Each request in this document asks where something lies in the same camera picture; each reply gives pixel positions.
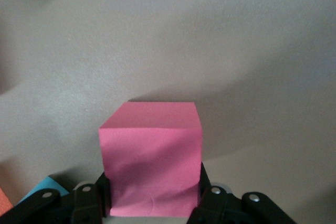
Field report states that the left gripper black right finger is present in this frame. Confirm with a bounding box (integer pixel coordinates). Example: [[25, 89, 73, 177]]
[[187, 163, 297, 224]]

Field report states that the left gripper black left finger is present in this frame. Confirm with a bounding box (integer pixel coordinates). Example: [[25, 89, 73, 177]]
[[0, 173, 111, 224]]

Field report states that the red foam cube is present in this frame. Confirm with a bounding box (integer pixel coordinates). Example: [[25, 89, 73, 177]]
[[98, 101, 204, 218]]

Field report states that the blue foam cube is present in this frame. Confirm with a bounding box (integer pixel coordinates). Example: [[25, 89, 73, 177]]
[[19, 176, 70, 205]]

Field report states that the orange foam cube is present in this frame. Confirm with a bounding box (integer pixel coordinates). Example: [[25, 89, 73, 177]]
[[0, 187, 14, 210]]

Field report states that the paper table cover sheet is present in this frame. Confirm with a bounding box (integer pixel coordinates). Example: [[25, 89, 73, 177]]
[[0, 0, 336, 224]]

